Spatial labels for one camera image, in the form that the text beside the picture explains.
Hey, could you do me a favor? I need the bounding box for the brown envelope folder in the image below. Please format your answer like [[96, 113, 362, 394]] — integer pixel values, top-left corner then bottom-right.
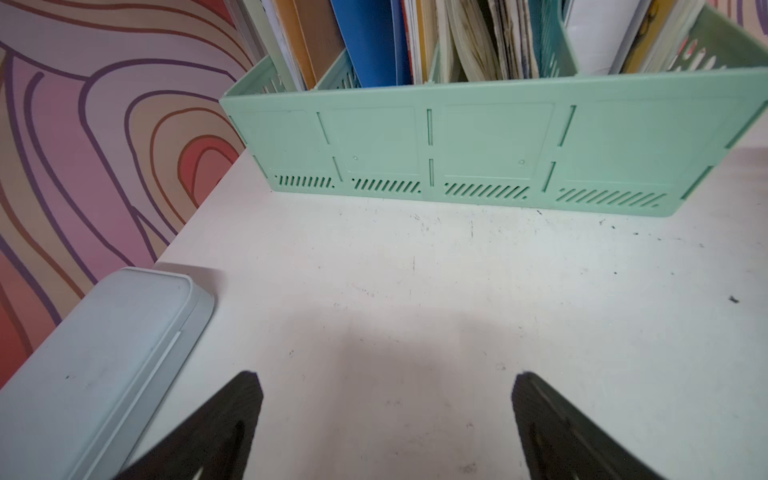
[[274, 0, 345, 90]]

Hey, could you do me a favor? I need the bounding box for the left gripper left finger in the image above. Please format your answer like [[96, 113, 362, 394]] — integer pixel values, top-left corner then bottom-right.
[[116, 371, 264, 479]]

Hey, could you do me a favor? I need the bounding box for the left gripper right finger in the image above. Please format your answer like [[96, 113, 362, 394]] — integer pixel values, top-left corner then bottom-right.
[[511, 372, 661, 480]]

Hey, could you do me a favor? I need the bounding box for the white binder in organizer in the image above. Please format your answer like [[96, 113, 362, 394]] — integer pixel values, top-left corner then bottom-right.
[[562, 0, 650, 76]]

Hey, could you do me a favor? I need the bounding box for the light blue pencil case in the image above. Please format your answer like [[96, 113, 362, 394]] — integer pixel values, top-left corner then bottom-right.
[[1, 268, 215, 479]]

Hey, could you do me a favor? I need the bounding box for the green file organizer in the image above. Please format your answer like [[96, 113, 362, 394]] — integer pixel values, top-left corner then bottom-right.
[[221, 1, 767, 217]]

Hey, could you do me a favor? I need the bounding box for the blue folder in organizer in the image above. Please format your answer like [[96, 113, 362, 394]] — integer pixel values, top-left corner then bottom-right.
[[331, 0, 413, 88]]

